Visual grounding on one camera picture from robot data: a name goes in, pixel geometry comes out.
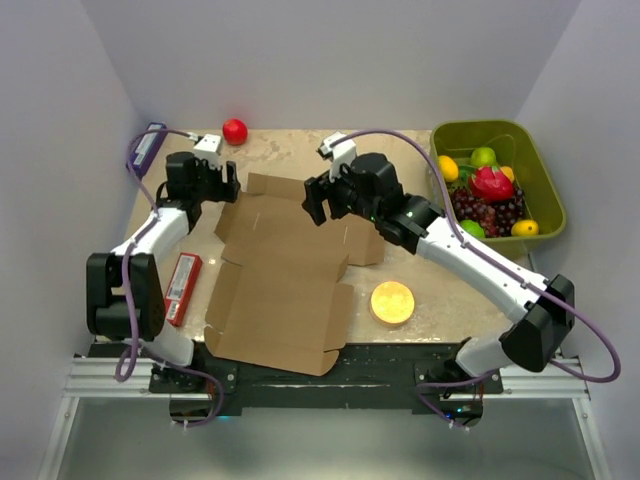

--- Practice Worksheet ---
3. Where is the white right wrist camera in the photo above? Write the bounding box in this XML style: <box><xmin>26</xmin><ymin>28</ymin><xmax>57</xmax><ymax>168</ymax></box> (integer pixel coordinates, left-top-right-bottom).
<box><xmin>317</xmin><ymin>131</ymin><xmax>357</xmax><ymax>177</ymax></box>

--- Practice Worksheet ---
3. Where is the red apple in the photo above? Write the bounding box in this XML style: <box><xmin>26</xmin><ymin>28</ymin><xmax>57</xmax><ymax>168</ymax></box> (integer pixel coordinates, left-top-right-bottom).
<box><xmin>222</xmin><ymin>118</ymin><xmax>249</xmax><ymax>146</ymax></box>

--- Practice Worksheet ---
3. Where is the purple rectangular box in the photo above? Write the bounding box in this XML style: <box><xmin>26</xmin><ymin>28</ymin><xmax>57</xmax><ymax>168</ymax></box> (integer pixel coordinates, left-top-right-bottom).
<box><xmin>125</xmin><ymin>122</ymin><xmax>167</xmax><ymax>179</ymax></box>

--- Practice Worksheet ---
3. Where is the yellow lemon upper left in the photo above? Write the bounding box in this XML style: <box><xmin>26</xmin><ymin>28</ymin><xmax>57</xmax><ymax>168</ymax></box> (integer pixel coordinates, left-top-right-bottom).
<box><xmin>438</xmin><ymin>155</ymin><xmax>459</xmax><ymax>183</ymax></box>

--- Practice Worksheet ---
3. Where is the green fruit lower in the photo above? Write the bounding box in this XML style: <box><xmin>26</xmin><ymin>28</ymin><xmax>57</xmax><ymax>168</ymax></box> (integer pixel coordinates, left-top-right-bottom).
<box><xmin>459</xmin><ymin>219</ymin><xmax>486</xmax><ymax>239</ymax></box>

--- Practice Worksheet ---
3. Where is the green lime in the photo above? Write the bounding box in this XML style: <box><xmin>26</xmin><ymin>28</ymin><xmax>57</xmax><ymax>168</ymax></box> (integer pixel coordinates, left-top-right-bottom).
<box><xmin>469</xmin><ymin>146</ymin><xmax>498</xmax><ymax>168</ymax></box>

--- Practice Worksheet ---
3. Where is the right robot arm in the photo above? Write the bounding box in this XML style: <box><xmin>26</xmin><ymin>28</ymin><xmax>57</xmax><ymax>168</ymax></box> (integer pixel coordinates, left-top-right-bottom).
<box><xmin>302</xmin><ymin>153</ymin><xmax>575</xmax><ymax>393</ymax></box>

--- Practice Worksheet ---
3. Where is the round yellow biscuit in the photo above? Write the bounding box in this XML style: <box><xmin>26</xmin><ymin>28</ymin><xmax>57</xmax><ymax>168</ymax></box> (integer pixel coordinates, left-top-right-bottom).
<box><xmin>369</xmin><ymin>281</ymin><xmax>416</xmax><ymax>328</ymax></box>

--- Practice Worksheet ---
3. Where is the green plastic bin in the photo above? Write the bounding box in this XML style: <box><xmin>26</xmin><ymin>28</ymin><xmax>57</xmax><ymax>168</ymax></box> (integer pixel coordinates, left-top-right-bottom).
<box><xmin>431</xmin><ymin>119</ymin><xmax>566</xmax><ymax>258</ymax></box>

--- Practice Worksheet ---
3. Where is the aluminium rail frame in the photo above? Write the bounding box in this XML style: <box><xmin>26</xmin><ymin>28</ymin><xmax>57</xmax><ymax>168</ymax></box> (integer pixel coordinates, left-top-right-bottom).
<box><xmin>63</xmin><ymin>343</ymin><xmax>610</xmax><ymax>479</ymax></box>

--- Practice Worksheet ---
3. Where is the purple grape bunch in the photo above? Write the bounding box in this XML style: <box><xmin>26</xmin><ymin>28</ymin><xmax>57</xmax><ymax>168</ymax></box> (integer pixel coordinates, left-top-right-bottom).
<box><xmin>449</xmin><ymin>187</ymin><xmax>525</xmax><ymax>238</ymax></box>

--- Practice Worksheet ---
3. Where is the brown cardboard box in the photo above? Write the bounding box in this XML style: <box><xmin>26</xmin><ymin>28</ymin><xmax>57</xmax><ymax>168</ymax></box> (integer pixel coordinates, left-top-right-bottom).
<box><xmin>204</xmin><ymin>173</ymin><xmax>385</xmax><ymax>376</ymax></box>

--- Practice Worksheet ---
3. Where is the yellow mango lower right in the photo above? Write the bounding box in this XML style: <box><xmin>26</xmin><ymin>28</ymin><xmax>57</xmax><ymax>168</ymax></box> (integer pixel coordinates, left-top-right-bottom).
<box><xmin>511</xmin><ymin>219</ymin><xmax>539</xmax><ymax>237</ymax></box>

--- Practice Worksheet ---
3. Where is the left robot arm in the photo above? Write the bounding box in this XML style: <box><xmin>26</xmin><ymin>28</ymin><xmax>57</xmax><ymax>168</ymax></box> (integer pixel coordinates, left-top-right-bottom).
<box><xmin>86</xmin><ymin>151</ymin><xmax>241</xmax><ymax>392</ymax></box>

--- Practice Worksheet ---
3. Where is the orange fruit behind dragonfruit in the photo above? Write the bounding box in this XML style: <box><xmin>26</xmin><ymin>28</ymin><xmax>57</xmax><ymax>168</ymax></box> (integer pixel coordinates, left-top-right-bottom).
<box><xmin>500</xmin><ymin>166</ymin><xmax>515</xmax><ymax>183</ymax></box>

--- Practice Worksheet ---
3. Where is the red rectangular box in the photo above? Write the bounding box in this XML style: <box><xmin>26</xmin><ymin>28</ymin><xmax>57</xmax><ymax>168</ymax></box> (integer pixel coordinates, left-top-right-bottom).
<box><xmin>164</xmin><ymin>252</ymin><xmax>203</xmax><ymax>327</ymax></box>

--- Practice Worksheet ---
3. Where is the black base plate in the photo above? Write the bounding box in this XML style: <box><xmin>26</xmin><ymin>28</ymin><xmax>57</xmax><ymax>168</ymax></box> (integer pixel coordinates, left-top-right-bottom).
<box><xmin>88</xmin><ymin>342</ymin><xmax>504</xmax><ymax>426</ymax></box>

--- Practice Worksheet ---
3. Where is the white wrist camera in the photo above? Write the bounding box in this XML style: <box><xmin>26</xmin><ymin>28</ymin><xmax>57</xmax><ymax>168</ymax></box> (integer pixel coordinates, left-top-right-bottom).
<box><xmin>317</xmin><ymin>131</ymin><xmax>357</xmax><ymax>177</ymax></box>
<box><xmin>193</xmin><ymin>134</ymin><xmax>222</xmax><ymax>169</ymax></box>

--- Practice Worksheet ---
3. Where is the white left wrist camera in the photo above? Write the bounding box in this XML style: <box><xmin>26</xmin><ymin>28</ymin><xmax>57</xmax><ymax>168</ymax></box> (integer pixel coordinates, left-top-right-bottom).
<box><xmin>193</xmin><ymin>134</ymin><xmax>222</xmax><ymax>169</ymax></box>

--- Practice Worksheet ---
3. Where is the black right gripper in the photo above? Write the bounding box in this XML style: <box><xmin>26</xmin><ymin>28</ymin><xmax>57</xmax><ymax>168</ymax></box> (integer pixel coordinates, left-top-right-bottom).
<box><xmin>302</xmin><ymin>158</ymin><xmax>381</xmax><ymax>226</ymax></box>

